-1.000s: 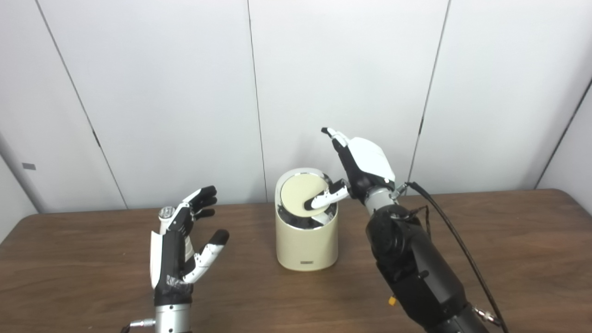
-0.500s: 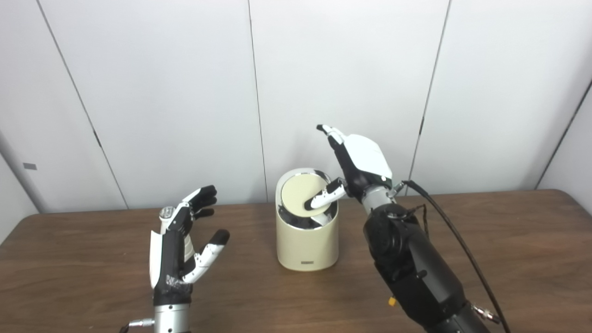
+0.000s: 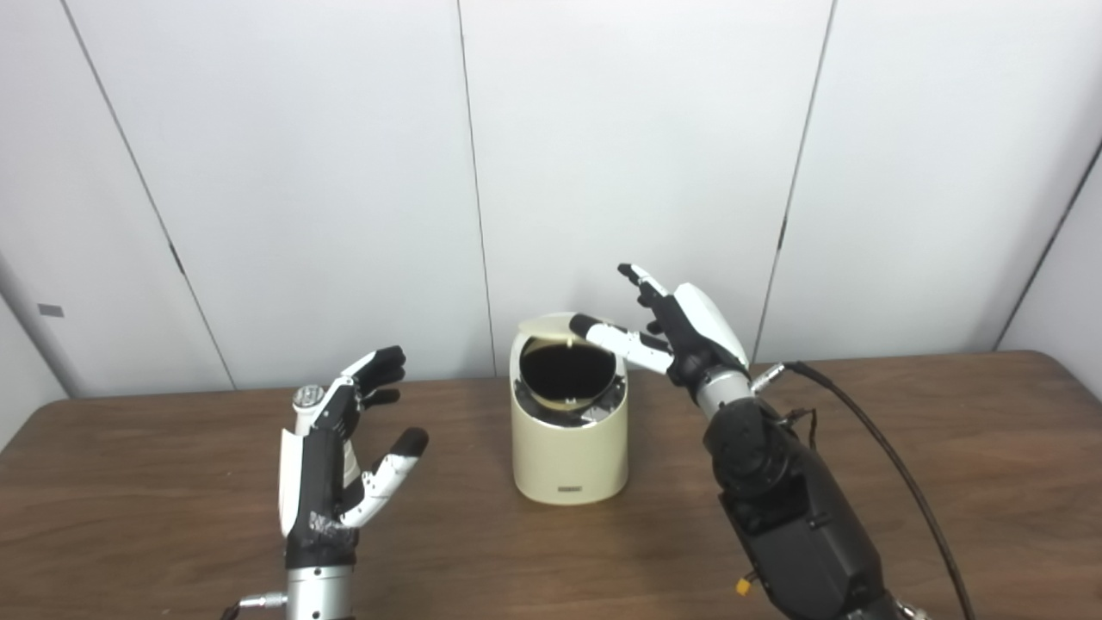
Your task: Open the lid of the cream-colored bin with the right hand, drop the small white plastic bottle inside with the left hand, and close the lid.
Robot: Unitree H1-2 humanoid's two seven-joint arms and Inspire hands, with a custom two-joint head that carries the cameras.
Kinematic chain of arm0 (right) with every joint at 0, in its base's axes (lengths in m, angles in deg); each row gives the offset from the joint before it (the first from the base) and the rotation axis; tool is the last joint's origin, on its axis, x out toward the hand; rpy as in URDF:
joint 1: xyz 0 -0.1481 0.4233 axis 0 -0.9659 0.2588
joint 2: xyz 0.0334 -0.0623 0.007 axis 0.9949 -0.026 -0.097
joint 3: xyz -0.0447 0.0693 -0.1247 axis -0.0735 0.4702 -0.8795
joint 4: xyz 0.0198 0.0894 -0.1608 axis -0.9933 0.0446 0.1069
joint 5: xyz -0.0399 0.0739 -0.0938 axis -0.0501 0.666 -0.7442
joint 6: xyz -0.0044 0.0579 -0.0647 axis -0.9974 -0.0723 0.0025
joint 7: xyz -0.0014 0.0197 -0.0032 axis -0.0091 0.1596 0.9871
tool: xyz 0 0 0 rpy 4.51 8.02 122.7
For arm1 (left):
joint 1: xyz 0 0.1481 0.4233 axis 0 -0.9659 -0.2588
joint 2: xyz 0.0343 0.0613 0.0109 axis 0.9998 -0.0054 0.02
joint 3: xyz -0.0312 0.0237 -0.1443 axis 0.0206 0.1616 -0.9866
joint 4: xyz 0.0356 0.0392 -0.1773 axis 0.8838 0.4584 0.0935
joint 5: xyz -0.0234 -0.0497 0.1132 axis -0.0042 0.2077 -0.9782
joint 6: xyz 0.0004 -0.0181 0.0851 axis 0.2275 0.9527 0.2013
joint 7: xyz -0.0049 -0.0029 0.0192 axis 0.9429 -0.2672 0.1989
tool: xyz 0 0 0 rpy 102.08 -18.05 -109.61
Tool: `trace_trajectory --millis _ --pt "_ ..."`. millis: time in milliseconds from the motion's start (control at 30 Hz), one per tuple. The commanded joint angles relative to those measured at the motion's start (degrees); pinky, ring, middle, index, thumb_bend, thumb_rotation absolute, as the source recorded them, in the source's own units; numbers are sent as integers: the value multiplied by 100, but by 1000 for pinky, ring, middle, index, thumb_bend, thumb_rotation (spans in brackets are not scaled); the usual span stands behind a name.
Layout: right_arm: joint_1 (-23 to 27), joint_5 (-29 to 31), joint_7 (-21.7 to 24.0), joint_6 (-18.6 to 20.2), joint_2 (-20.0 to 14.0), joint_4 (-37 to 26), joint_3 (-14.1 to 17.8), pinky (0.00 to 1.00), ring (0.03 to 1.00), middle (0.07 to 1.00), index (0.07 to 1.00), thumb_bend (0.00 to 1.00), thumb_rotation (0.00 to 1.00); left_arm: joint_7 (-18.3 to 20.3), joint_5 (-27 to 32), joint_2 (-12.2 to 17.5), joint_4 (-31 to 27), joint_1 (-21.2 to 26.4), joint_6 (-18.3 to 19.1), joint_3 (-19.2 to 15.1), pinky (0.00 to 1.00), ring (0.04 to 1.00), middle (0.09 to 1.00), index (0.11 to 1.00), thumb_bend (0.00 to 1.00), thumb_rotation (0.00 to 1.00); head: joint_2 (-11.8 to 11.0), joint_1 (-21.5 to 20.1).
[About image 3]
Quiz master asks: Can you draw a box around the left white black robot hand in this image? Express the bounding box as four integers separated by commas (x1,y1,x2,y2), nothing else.
278,346,430,569

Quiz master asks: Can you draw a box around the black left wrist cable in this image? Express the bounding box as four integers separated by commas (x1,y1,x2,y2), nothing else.
220,592,289,620

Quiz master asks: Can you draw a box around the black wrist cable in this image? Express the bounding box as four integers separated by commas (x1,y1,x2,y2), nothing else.
751,362,978,620
220,592,289,620

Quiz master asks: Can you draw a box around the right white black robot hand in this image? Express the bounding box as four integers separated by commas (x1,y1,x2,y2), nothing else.
568,263,752,388

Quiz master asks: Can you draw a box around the round cream bin lid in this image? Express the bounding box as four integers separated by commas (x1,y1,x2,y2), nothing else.
519,314,576,339

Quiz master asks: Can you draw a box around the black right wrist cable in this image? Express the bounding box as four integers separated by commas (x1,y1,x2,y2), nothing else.
751,362,978,620

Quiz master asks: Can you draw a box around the cream-colored bin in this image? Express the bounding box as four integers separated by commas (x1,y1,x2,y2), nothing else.
510,312,630,506

